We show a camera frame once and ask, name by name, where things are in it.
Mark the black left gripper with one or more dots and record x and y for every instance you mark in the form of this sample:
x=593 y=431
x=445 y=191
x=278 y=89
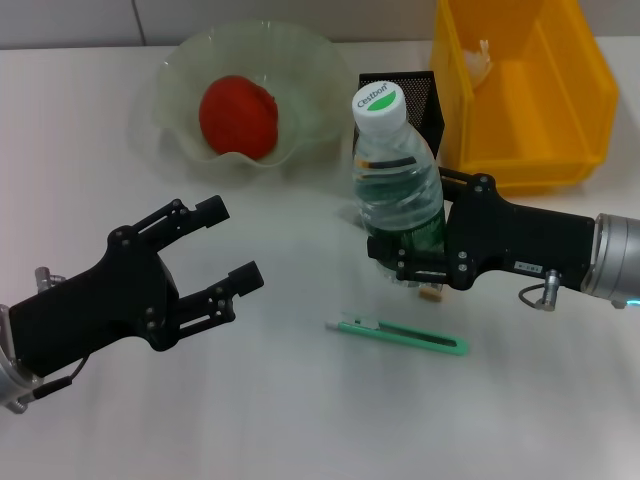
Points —
x=90 y=310

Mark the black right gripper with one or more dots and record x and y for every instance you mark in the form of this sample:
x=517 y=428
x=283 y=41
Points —
x=525 y=235

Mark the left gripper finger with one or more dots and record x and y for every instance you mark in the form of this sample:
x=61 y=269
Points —
x=247 y=277

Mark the clear plastic water bottle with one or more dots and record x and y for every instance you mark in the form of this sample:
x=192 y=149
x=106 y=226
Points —
x=395 y=200

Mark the orange fruit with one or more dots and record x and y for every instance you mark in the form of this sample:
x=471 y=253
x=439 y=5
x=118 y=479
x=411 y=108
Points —
x=240 y=120

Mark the green utility knife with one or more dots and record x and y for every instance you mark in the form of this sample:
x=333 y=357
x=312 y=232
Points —
x=400 y=336

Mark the white paper ball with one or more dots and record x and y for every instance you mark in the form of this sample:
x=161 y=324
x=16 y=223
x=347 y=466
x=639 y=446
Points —
x=477 y=60

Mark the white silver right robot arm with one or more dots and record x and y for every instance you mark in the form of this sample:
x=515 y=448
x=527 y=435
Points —
x=617 y=260

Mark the beige eraser with label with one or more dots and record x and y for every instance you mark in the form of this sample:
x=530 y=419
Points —
x=432 y=295

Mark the black mesh pen holder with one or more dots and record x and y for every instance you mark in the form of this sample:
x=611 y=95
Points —
x=425 y=100

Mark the translucent green fruit bowl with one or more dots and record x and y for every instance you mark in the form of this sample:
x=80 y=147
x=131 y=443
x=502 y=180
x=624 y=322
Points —
x=310 y=75

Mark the yellow plastic storage bin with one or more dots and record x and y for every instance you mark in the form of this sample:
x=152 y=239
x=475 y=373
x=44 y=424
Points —
x=525 y=125

